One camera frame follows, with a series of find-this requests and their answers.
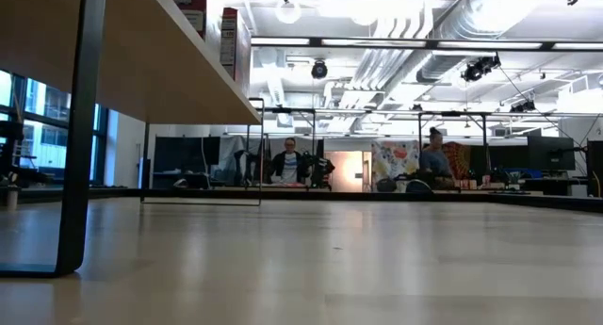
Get red Froot Loops cereal box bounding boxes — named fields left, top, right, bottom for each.
left=219, top=6, right=253, bottom=99

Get purple Raisin Bran cereal box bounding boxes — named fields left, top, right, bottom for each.
left=162, top=0, right=209, bottom=40

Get person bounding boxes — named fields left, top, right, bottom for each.
left=418, top=125, right=457, bottom=189
left=269, top=136, right=310, bottom=185

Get round black ceiling lamp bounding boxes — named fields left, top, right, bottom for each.
left=310, top=59, right=330, bottom=80

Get colourful floral hanging cloth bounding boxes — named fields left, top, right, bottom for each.
left=370, top=139, right=421, bottom=192

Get black monitor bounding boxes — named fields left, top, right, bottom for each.
left=526, top=135, right=577, bottom=171
left=153, top=135, right=221, bottom=175
left=586, top=139, right=603, bottom=198

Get orange mandala hanging cloth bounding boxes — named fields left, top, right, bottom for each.
left=440, top=140, right=472, bottom=180

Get black ceiling track spotlights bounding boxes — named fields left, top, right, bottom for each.
left=460, top=55, right=503, bottom=84

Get black workstation equipment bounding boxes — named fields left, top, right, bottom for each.
left=0, top=120, right=53, bottom=187

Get black aluminium table frame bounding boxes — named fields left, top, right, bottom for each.
left=0, top=186, right=603, bottom=214

